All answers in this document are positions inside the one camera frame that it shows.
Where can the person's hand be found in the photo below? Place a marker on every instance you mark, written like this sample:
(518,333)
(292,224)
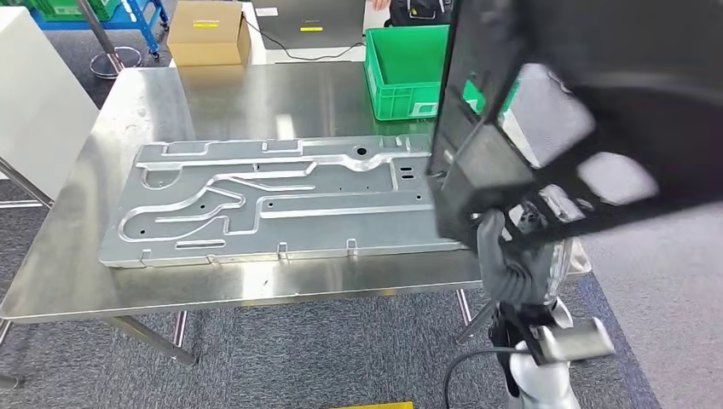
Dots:
(378,4)

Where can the stainless steel table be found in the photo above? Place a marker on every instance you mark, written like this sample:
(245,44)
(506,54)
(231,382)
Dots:
(22,183)
(197,101)

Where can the blue metal cart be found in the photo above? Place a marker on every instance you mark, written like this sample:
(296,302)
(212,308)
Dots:
(141,22)

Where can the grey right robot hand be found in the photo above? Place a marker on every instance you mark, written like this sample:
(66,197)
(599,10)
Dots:
(491,248)

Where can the large aluminium stamped plate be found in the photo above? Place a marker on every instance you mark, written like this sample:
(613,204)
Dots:
(339,231)

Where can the person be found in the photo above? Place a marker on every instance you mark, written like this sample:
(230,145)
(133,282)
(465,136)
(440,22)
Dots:
(421,14)

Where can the black plastic license plate frame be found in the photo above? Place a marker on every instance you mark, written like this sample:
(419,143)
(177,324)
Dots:
(621,45)

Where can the dark grey flat panel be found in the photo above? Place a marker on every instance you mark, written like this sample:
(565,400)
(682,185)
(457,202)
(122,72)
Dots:
(310,14)

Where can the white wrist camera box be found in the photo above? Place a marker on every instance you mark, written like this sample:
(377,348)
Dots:
(582,341)

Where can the white cabinet panel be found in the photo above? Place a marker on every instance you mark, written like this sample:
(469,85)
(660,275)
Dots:
(39,101)

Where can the cardboard box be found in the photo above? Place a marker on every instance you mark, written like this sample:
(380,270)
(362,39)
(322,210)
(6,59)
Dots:
(209,39)

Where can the green plastic crate with label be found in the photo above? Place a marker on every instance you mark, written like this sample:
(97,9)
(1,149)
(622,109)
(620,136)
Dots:
(401,73)

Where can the chrome round-base post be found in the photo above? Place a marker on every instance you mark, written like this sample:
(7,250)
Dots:
(116,62)

